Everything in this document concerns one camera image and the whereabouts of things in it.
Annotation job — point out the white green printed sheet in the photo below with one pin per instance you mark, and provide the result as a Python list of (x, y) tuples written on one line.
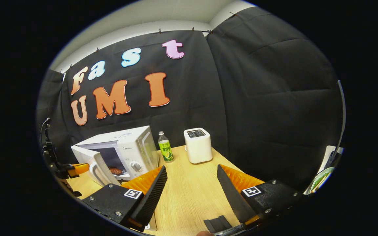
[(323, 173)]

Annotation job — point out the white plastic tray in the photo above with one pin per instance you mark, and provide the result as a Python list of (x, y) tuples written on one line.
[(152, 224)]

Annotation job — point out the white toaster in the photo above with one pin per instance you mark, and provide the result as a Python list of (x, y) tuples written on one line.
[(198, 147)]

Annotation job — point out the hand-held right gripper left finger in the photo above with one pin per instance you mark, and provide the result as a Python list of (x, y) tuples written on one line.
[(151, 196)]

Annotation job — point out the white microwave oven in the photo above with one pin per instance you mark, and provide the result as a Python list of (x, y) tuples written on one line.
[(133, 144)]

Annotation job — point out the green label drink bottle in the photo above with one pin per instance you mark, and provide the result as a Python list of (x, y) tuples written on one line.
[(166, 150)]

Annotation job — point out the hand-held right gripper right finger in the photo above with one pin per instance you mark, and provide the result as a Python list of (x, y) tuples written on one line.
[(233, 196)]

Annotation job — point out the brown grilled meat piece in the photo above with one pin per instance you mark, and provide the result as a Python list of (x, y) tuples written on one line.
[(115, 170)]

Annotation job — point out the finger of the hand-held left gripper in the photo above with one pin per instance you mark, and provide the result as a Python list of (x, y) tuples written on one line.
[(79, 169)]

